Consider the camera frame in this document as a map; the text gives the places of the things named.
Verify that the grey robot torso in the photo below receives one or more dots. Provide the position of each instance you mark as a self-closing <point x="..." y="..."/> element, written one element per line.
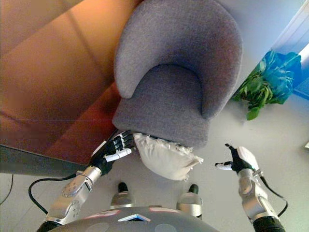
<point x="135" y="223"/>

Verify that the grey fabric armchair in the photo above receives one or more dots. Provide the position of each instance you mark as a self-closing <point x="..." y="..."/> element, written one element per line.
<point x="178" y="60"/>

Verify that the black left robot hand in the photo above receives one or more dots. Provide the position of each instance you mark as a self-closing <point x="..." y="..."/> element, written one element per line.
<point x="106" y="154"/>

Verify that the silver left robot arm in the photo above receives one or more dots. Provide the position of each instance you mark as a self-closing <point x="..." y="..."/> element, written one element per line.
<point x="74" y="188"/>

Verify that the large orange brown cabinet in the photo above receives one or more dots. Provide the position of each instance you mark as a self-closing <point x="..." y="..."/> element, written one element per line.
<point x="53" y="79"/>

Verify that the green leafy potted plant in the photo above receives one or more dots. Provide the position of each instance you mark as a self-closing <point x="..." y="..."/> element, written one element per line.
<point x="260" y="89"/>

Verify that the white panelled door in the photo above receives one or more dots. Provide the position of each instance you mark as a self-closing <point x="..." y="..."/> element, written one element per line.
<point x="293" y="26"/>

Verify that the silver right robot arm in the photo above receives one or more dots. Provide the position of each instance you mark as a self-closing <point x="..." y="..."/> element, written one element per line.
<point x="253" y="200"/>

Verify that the cream fringed pillow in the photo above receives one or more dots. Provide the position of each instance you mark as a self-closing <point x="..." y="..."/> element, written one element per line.
<point x="164" y="159"/>

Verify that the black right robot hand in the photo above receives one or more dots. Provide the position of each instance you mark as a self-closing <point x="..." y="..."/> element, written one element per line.
<point x="242" y="159"/>

